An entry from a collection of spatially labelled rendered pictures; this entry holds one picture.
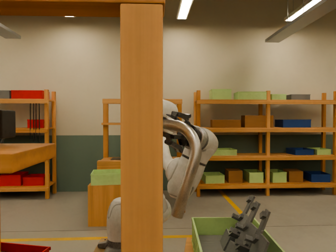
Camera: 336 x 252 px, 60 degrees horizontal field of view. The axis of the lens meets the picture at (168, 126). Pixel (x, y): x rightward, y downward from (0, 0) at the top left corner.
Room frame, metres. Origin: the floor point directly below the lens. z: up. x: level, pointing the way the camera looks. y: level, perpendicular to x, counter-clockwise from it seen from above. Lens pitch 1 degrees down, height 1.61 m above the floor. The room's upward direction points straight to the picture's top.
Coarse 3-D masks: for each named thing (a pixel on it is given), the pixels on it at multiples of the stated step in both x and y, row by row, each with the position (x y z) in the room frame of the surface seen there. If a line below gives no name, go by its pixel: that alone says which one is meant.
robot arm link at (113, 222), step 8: (112, 200) 1.62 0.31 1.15; (120, 200) 1.59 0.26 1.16; (112, 208) 1.57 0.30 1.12; (120, 208) 1.56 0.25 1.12; (112, 216) 1.55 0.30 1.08; (120, 216) 1.55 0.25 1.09; (112, 224) 1.55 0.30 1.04; (120, 224) 1.54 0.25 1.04; (112, 232) 1.55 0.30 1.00; (120, 232) 1.54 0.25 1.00; (112, 240) 1.55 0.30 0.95; (120, 240) 1.54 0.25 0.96
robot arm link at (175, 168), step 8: (168, 152) 1.24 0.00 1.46; (168, 160) 1.19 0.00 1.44; (176, 160) 1.11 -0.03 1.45; (184, 160) 1.08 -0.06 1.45; (168, 168) 1.13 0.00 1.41; (176, 168) 1.09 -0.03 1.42; (184, 168) 1.07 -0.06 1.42; (200, 168) 1.08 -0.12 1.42; (168, 176) 1.11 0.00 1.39; (176, 176) 1.08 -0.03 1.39; (200, 176) 1.09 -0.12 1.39; (168, 184) 1.10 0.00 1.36; (176, 184) 1.07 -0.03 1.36; (168, 192) 1.10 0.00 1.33; (176, 192) 1.07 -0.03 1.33; (192, 192) 1.09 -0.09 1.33
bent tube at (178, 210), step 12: (168, 120) 0.80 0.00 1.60; (180, 132) 0.78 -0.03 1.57; (192, 132) 0.76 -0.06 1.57; (192, 144) 0.75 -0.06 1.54; (192, 156) 0.74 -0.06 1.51; (192, 168) 0.74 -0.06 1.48; (192, 180) 0.74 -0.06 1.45; (180, 192) 0.73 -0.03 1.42; (180, 204) 0.73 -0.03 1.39; (180, 216) 0.73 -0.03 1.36
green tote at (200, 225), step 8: (192, 224) 1.81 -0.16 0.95; (200, 224) 1.90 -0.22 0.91; (208, 224) 1.90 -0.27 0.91; (216, 224) 1.90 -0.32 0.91; (224, 224) 1.90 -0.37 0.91; (232, 224) 1.90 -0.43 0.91; (256, 224) 1.82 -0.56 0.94; (192, 232) 1.85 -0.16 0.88; (200, 232) 1.90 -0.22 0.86; (208, 232) 1.90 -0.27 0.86; (216, 232) 1.90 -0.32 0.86; (264, 232) 1.67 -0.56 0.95; (192, 240) 1.85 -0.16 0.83; (272, 240) 1.54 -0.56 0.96; (200, 248) 1.44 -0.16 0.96; (272, 248) 1.54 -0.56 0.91; (280, 248) 1.44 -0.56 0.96
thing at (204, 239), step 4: (200, 236) 1.86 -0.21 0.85; (204, 236) 1.86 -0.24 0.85; (208, 236) 1.86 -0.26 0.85; (212, 236) 1.86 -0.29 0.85; (216, 236) 1.86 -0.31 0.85; (220, 236) 1.86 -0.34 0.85; (200, 240) 1.80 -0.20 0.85; (204, 240) 1.80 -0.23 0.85; (208, 240) 1.80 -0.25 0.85; (212, 240) 1.80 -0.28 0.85; (216, 240) 1.80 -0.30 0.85; (200, 244) 1.74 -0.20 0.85; (204, 244) 1.74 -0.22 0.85; (208, 244) 1.74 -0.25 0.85; (212, 244) 1.74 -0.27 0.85; (216, 244) 1.74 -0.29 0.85; (220, 244) 1.74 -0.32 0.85; (204, 248) 1.69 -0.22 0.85; (208, 248) 1.69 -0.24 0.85; (212, 248) 1.69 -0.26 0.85; (216, 248) 1.69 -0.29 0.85; (220, 248) 1.69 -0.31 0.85
